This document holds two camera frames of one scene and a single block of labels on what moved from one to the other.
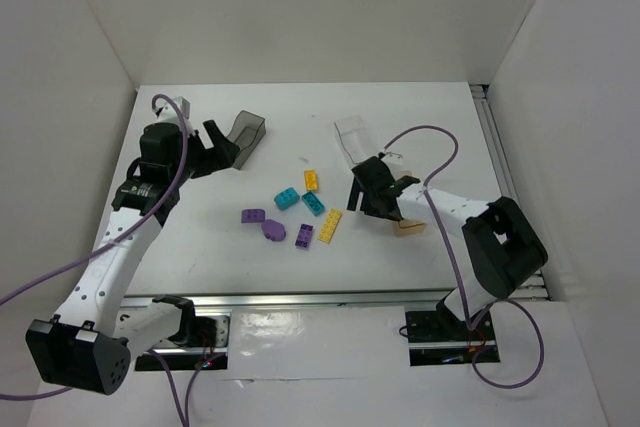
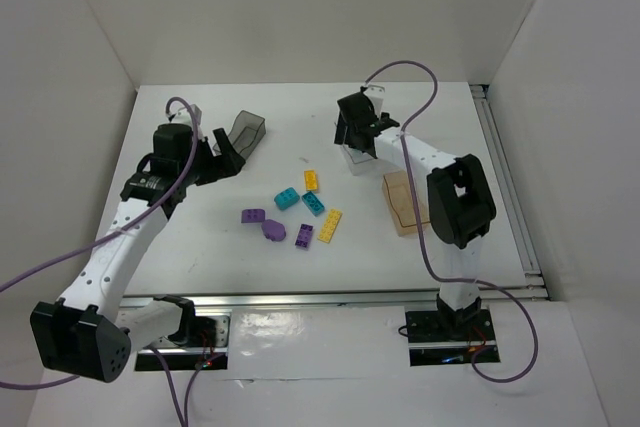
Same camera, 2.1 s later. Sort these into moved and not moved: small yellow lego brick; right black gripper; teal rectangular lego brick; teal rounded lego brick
Moved: right black gripper
Not moved: teal rounded lego brick; teal rectangular lego brick; small yellow lego brick
